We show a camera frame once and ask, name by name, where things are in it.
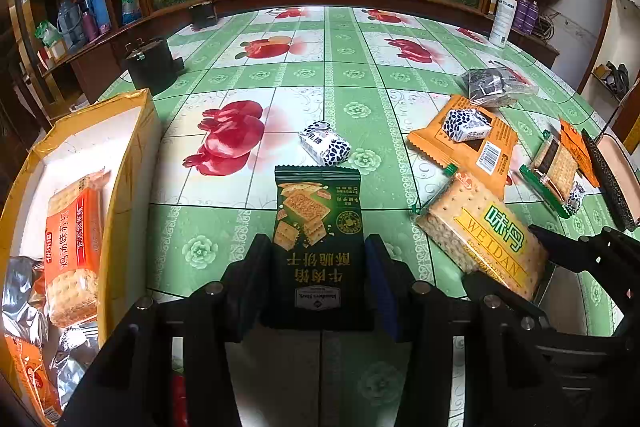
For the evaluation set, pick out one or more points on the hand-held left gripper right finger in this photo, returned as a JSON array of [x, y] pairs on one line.
[[384, 287]]

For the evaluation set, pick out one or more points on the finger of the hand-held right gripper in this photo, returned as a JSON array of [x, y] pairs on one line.
[[480, 284], [552, 244]]

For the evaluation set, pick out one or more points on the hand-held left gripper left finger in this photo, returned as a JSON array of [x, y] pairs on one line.
[[250, 287]]

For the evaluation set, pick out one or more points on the yellow-label cracker packet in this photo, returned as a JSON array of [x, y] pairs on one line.
[[480, 227]]

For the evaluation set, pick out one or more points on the green-edged cracker packet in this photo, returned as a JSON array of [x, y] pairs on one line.
[[552, 167]]

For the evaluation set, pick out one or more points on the dark green cracker packet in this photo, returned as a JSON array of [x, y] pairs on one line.
[[310, 217]]

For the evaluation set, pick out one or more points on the yellow cardboard box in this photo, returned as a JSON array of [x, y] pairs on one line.
[[135, 147]]

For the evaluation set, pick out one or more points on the dark patterned glasses case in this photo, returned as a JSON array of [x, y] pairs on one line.
[[607, 177]]

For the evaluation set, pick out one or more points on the small orange snack packet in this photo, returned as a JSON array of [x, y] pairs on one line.
[[575, 147]]

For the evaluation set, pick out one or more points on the large orange snack packet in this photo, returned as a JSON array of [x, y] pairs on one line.
[[435, 144]]

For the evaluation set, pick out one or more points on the white dotted snack pack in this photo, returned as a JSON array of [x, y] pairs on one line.
[[325, 144], [465, 124]]

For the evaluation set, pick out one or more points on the grey-black snack packet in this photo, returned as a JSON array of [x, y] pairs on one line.
[[487, 84]]

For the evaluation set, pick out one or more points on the black bag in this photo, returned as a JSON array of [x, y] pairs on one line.
[[614, 79]]

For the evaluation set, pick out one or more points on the orange-label cracker packet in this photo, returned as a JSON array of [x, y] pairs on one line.
[[75, 237]]

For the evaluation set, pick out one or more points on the silver foil packet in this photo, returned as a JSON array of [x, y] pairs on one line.
[[75, 352], [20, 297]]

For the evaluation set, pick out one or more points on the green fruit-print tablecloth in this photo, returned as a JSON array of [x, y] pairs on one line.
[[350, 82]]

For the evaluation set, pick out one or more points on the white spray bottle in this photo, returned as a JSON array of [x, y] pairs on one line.
[[501, 22]]

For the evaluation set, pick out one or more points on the purple spray can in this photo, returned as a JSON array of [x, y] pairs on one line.
[[533, 17], [521, 14]]

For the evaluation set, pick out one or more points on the orange foil snack packet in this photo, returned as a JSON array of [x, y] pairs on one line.
[[32, 377]]

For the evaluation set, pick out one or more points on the large black box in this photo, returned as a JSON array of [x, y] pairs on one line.
[[150, 67]]

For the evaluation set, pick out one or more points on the small black box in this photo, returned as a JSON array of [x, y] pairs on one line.
[[202, 14]]

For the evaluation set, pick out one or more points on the purple thermos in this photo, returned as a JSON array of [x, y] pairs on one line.
[[89, 26]]

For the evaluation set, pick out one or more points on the grey-blue kettle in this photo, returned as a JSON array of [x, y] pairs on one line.
[[68, 24]]

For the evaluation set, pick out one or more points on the green-white bag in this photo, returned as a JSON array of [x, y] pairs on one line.
[[47, 34]]

